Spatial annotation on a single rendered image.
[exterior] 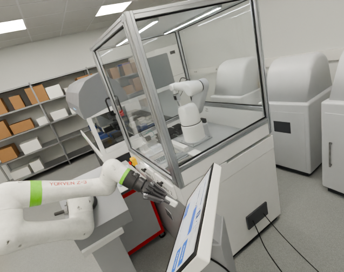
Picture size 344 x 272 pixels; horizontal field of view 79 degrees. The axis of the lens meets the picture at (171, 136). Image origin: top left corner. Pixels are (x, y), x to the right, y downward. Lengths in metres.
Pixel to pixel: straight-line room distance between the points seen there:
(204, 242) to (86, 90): 2.02
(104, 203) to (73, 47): 4.84
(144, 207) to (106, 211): 0.66
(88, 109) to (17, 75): 3.62
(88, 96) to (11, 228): 1.64
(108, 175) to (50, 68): 4.94
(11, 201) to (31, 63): 4.97
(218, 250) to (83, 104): 1.95
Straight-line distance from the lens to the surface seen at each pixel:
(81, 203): 1.36
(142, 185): 1.10
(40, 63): 5.90
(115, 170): 1.10
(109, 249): 1.73
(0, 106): 5.46
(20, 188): 1.12
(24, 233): 1.11
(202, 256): 0.73
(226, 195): 1.72
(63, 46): 5.96
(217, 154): 1.52
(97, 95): 2.46
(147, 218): 2.24
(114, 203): 1.58
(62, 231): 1.25
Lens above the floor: 1.75
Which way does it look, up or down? 21 degrees down
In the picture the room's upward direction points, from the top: 16 degrees counter-clockwise
